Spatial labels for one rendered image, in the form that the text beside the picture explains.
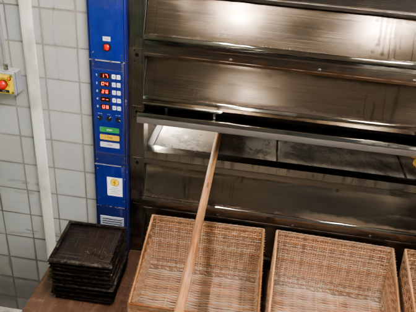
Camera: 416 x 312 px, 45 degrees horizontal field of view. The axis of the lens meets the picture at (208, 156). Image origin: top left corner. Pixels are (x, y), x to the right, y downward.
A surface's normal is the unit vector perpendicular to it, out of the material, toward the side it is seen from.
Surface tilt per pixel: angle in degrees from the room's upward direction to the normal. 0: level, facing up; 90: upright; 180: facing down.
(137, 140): 90
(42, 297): 0
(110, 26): 90
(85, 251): 0
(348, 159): 0
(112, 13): 90
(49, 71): 90
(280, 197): 70
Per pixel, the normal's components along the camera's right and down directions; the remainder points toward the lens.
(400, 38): -0.11, 0.15
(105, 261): 0.07, -0.87
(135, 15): -0.14, 0.48
